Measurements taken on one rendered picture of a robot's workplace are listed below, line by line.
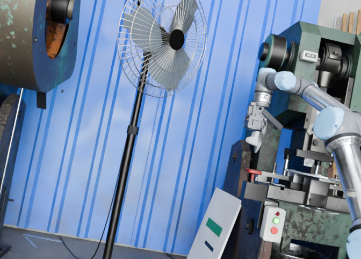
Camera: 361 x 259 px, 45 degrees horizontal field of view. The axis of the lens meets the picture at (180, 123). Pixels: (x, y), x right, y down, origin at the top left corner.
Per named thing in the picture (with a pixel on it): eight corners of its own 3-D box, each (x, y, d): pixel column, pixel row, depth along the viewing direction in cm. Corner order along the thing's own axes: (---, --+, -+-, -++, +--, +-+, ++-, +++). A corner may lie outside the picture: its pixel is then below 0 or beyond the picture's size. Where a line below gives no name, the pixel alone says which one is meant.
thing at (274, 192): (359, 215, 199) (361, 202, 199) (266, 198, 194) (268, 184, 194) (329, 204, 229) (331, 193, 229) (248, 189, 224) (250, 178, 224)
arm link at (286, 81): (304, 75, 176) (287, 76, 186) (283, 68, 171) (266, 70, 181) (301, 94, 176) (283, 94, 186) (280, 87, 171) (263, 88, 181)
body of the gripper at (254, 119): (242, 128, 189) (247, 101, 190) (261, 132, 190) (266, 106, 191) (247, 128, 182) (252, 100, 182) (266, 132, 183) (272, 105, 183)
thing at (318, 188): (344, 214, 182) (349, 182, 183) (312, 208, 181) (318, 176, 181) (318, 204, 207) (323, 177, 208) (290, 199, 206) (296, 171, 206)
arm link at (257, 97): (268, 96, 191) (274, 94, 183) (266, 106, 191) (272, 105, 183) (252, 93, 190) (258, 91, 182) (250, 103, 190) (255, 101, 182)
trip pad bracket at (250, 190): (260, 229, 182) (269, 183, 183) (238, 225, 181) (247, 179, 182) (256, 226, 188) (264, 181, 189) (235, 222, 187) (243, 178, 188)
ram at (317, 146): (336, 156, 201) (346, 94, 202) (305, 150, 199) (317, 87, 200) (319, 155, 218) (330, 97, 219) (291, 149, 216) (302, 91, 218)
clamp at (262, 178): (288, 187, 208) (292, 166, 208) (255, 180, 206) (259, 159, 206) (283, 185, 214) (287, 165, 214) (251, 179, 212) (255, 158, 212)
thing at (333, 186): (353, 199, 211) (357, 178, 212) (321, 193, 210) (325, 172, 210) (347, 198, 217) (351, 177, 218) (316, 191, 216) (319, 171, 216)
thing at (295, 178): (322, 187, 208) (324, 178, 208) (293, 181, 206) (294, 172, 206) (314, 185, 217) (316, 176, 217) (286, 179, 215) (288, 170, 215)
